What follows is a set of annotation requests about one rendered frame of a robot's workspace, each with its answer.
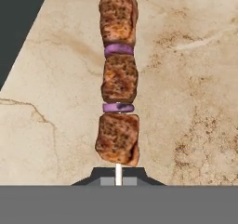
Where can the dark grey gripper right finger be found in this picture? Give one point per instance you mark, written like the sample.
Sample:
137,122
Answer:
136,176

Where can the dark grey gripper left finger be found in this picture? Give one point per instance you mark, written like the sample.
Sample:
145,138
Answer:
101,176

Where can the brown meat kebab skewer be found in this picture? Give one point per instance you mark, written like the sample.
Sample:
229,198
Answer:
119,76

